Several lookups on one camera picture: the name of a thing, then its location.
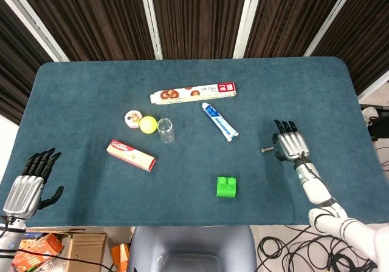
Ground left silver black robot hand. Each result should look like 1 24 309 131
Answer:
2 148 65 219

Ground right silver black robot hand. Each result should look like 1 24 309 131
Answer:
271 119 312 165

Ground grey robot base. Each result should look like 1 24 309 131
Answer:
126 225 258 272

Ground orange snack package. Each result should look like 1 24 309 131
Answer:
11 233 65 272

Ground blue white toothpaste tube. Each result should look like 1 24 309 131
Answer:
201 102 239 143

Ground green toy building block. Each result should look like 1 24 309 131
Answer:
216 176 238 199

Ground brown cardboard box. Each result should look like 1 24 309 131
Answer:
26 228 108 272

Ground teal table cloth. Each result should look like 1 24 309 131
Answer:
0 56 382 228

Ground long cookie box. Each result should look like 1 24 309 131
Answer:
150 81 238 104

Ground red Colgate toothpaste box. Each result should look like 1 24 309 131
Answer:
106 139 156 173

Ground small orange carton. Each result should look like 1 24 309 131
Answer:
110 243 131 272

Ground clear glass jar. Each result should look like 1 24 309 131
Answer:
156 117 176 144

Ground small round printed tin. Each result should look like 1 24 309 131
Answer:
124 110 143 129

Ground yellow ball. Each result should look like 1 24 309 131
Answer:
139 115 158 134

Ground black cable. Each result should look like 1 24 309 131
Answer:
15 247 118 272

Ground tangled black cables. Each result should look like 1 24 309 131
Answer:
256 223 380 272

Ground white partition frame post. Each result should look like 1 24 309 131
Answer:
0 0 70 63
232 0 264 59
303 0 361 57
138 0 164 61

